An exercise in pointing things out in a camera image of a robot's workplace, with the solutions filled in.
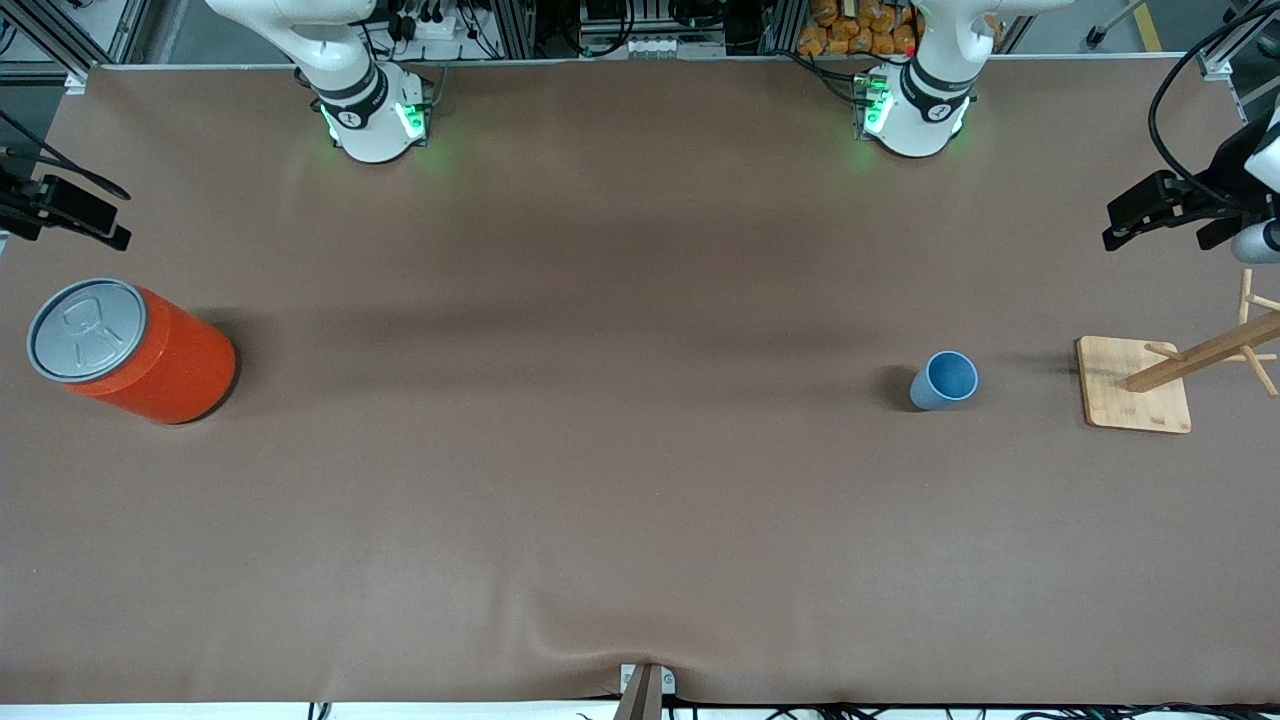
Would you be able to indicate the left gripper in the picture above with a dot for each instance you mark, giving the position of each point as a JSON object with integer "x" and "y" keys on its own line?
{"x": 1226, "y": 177}

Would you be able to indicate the light blue cup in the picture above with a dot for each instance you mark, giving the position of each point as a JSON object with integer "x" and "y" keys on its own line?
{"x": 935, "y": 395}

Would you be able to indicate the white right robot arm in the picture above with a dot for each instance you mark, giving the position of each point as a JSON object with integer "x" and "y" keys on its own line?
{"x": 365, "y": 120}

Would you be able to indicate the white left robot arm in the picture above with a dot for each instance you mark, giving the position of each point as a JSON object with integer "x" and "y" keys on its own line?
{"x": 915, "y": 110}

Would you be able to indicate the orange can-shaped container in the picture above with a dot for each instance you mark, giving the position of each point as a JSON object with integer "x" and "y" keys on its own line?
{"x": 170, "y": 370}

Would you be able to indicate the aluminium profile beam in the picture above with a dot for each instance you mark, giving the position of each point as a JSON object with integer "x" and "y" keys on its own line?
{"x": 75, "y": 45}
{"x": 1225, "y": 55}

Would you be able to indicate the wooden mug tree stand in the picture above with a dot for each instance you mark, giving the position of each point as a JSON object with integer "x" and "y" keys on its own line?
{"x": 1130, "y": 395}

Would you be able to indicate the bag of orange snacks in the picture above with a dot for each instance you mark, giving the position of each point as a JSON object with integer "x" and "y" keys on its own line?
{"x": 850, "y": 35}

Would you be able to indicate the white power strip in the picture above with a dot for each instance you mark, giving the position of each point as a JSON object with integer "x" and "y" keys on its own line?
{"x": 430, "y": 25}

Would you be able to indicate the white terminal block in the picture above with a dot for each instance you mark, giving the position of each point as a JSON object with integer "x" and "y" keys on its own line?
{"x": 660, "y": 45}

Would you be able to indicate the brown table cover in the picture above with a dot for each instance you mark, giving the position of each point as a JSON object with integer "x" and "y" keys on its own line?
{"x": 600, "y": 500}

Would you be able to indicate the metal table edge bracket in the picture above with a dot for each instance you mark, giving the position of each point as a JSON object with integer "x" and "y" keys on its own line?
{"x": 668, "y": 682}

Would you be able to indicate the brown post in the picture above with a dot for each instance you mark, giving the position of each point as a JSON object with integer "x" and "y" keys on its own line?
{"x": 643, "y": 700}

